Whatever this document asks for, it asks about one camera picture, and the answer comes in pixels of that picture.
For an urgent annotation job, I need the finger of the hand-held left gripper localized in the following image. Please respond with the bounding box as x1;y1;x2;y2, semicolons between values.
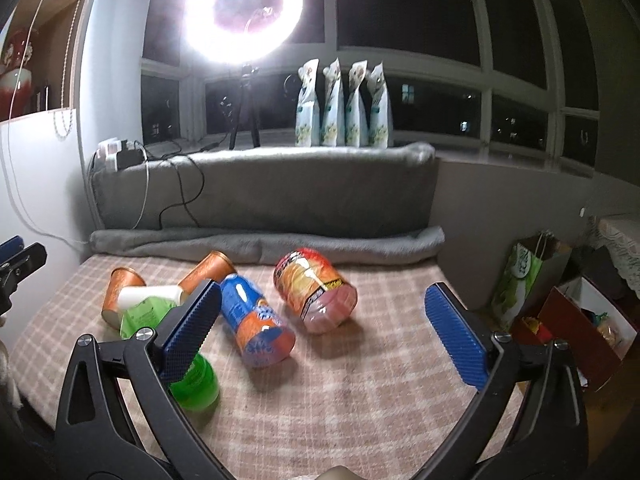
0;234;26;265
0;242;48;313

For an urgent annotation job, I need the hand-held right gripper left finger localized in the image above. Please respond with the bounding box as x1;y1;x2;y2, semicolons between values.
55;280;227;480

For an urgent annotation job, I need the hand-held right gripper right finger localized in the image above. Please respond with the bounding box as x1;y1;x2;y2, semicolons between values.
424;281;591;480

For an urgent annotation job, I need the white cup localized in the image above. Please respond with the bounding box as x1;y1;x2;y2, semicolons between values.
118;285;184;311

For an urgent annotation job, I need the orange paper cup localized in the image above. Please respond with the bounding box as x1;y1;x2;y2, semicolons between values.
101;267;147;328
177;251;236;303

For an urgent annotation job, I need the green cup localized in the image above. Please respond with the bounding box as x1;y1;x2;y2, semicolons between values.
120;297;221;411

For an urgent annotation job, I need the blue and orange cup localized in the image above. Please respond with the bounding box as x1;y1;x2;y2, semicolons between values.
220;274;296;370

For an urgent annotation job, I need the red printed cup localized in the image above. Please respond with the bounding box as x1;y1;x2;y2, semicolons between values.
273;247;359;335

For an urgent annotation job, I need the green shopping bag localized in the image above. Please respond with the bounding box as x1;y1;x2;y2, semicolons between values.
490;232;572;332

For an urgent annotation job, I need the rolled grey blanket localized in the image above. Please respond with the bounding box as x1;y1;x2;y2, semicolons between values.
90;225;446;267

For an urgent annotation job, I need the red cardboard box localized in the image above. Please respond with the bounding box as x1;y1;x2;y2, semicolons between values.
511;275;640;392

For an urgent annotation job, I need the checked blanket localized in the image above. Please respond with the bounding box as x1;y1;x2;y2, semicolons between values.
10;252;501;480

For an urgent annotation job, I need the white power strip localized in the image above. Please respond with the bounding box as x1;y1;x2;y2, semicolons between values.
96;137;147;172

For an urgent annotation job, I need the red figurine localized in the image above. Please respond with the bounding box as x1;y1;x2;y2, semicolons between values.
0;30;37;121

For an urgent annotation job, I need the grey cushion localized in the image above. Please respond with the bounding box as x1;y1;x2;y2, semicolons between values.
89;142;438;235

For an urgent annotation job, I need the white lace cloth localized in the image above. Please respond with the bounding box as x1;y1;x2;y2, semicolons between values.
587;214;640;307

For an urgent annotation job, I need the wooden shelf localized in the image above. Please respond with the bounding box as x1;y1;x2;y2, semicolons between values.
0;0;92;122

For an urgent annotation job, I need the black tripod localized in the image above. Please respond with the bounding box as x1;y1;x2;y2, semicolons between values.
220;62;263;151

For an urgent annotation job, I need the long white wall cable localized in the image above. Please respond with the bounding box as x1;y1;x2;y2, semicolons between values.
2;0;93;248

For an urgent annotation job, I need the black cable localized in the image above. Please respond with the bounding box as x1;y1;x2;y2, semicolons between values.
145;140;218;231

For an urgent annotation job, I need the beaded blind cord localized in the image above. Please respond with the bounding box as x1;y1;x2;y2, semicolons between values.
52;0;90;139

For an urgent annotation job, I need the ring light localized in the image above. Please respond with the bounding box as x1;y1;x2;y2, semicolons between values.
182;0;306;67

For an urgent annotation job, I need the white window frame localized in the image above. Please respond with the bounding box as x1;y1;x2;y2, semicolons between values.
140;0;603;177

